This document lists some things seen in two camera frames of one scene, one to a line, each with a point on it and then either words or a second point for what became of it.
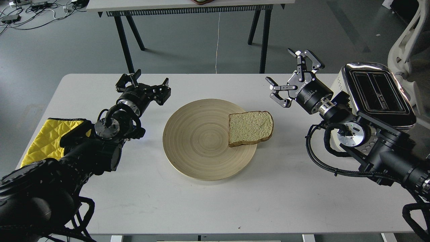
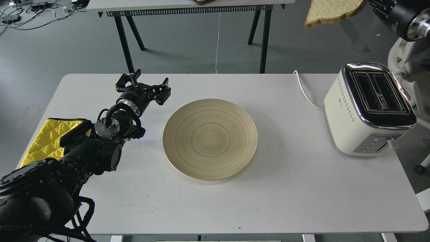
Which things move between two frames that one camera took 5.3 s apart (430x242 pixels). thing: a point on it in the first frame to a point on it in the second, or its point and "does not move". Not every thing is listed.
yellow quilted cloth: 46,145 does not move
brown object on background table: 201,2 does not move
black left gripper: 137,97 does not move
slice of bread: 250,127 to 323,11
